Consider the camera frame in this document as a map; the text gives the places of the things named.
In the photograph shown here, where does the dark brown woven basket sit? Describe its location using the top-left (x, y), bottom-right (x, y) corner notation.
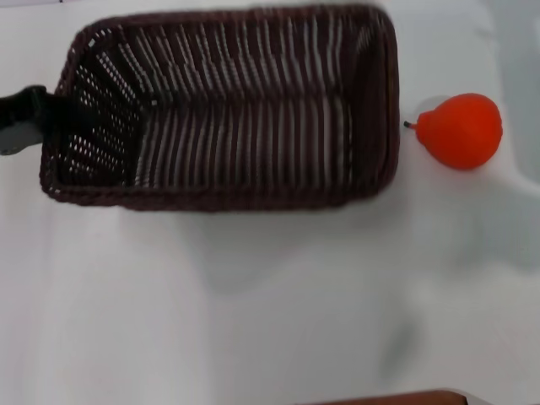
top-left (40, 3), bottom-right (402, 210)

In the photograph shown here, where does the brown wooden edge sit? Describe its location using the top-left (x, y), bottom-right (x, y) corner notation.
top-left (302, 389), bottom-right (470, 405)

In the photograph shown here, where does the red toy pear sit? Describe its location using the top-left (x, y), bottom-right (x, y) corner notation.
top-left (402, 93), bottom-right (504, 171)

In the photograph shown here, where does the white tablecloth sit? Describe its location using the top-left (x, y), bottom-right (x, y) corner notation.
top-left (0, 0), bottom-right (540, 405)

